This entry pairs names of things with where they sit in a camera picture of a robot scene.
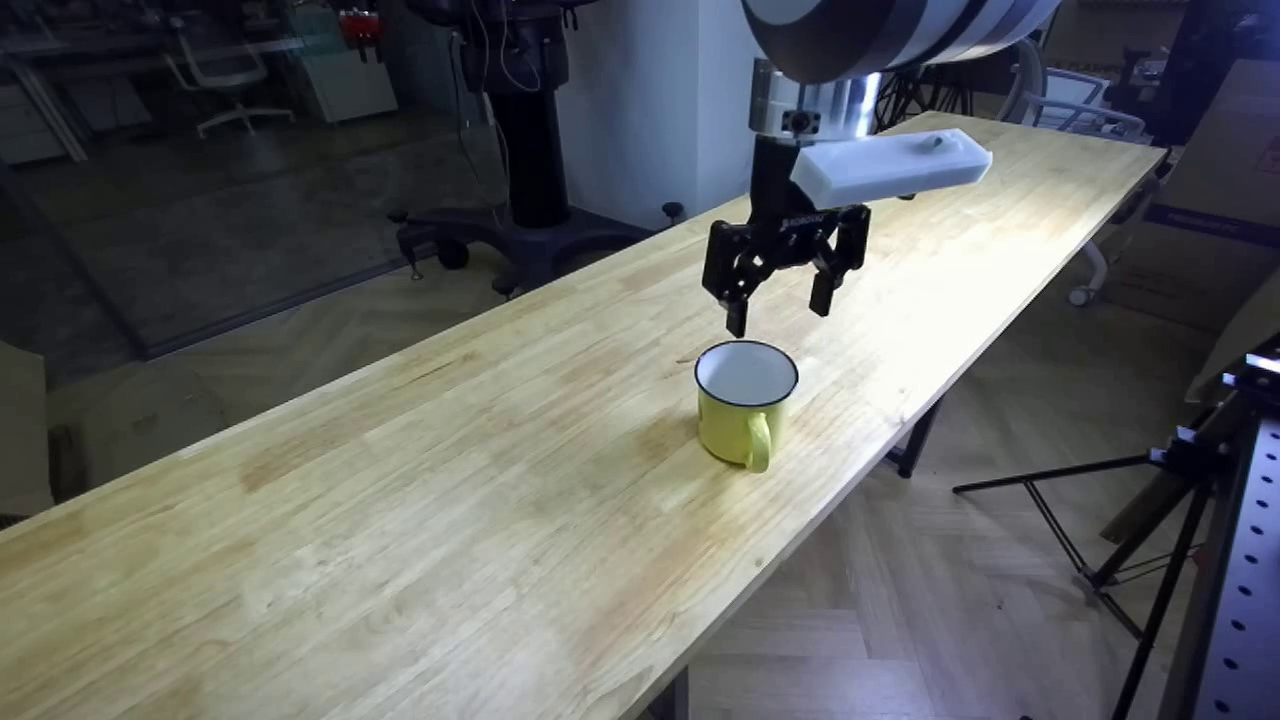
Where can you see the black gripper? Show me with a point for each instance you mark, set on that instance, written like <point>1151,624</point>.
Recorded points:
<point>786,235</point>

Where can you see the yellow enamel mug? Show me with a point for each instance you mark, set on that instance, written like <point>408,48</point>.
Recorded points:
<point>739,427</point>

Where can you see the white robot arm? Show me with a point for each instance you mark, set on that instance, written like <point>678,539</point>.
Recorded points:
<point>892,26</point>

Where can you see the black table leg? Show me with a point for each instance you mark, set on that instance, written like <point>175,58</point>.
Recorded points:
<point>914,442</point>

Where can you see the black equipment stand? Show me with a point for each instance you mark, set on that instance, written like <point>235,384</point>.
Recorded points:
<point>1025,89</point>

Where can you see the white mesh chair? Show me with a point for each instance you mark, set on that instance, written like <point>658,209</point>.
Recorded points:
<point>1086,104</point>

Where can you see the black light stand tripod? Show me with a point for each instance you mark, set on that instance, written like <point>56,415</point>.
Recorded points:
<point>1175,493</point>

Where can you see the brown wooden cabinet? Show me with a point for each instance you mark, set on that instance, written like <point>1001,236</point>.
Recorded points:
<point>1235,162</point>

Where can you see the black bulky object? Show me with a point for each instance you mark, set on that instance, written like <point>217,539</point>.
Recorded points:
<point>1214,66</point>

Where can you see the white desk behind glass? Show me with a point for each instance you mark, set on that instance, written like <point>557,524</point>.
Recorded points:
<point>340,87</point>

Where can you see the red object behind glass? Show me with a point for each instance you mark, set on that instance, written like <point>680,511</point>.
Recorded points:
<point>356,26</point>

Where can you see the perforated grey metal column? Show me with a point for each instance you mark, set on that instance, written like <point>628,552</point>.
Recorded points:
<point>1246,585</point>

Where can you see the white office chair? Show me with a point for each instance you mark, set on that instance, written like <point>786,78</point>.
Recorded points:
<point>226,66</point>

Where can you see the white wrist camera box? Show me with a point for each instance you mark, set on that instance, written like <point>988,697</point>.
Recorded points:
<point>886,165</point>

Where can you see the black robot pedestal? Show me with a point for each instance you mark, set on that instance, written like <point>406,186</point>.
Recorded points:
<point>534,162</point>

